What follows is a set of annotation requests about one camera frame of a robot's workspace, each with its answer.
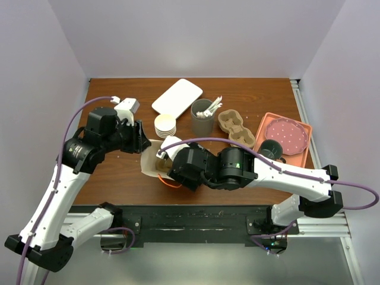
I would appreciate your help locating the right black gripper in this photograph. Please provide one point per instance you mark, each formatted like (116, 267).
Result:
(190, 183)

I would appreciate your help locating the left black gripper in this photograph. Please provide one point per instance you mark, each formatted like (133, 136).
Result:
(138, 136)

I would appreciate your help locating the beige paper takeout bag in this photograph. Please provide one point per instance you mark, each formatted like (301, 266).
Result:
(147, 164)

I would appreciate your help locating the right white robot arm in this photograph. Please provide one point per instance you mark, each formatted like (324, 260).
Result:
(240, 167)

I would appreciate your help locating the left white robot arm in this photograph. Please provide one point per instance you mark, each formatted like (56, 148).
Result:
(43, 241)

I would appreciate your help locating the stack of paper cups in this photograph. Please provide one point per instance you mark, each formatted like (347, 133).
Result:
(165, 125)

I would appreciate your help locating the grey cylindrical holder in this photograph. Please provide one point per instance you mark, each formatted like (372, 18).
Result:
(201, 127)

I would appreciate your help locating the white oblong tray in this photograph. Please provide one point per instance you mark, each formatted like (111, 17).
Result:
(176, 99)

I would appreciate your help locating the dark green mug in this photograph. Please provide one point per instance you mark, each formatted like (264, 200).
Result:
(272, 149)

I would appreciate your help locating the pink dotted plate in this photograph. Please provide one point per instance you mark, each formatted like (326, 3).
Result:
(293, 136)

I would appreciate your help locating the salmon pink tray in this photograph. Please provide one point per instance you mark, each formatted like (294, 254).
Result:
(296, 160)

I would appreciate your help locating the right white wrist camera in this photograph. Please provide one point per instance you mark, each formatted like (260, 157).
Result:
(170, 152)

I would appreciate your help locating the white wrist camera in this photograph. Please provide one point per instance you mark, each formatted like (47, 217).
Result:
(125, 108)
(170, 152)

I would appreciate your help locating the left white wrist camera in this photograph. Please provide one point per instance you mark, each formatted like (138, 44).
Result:
(125, 108)

